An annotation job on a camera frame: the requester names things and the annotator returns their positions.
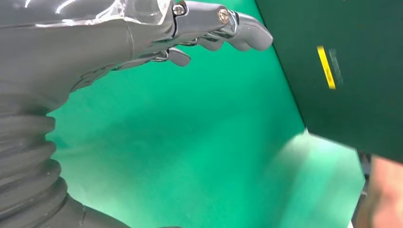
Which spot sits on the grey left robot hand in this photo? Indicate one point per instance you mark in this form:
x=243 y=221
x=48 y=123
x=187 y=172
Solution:
x=78 y=44

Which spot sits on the ribbed grey left arm sleeve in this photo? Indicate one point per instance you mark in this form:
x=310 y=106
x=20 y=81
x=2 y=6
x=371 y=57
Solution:
x=25 y=170

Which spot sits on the yellow tape strip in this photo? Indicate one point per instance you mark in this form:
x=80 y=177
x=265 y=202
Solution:
x=326 y=67

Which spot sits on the dark green board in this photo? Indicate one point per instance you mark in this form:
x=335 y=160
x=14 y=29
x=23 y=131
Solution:
x=355 y=94

